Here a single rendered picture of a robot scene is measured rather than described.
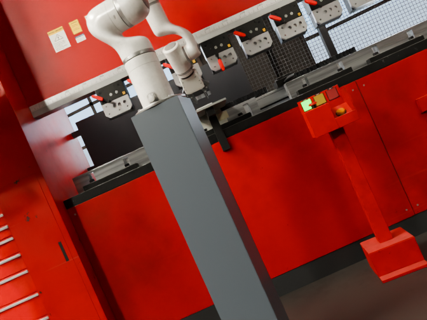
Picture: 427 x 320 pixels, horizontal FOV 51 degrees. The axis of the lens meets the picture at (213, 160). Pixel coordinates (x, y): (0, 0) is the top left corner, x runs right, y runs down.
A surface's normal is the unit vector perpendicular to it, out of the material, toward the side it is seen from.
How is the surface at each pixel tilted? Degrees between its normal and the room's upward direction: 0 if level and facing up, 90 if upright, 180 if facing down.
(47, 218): 90
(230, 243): 90
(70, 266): 90
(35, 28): 90
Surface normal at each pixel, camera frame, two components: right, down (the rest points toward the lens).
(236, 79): 0.00, 0.00
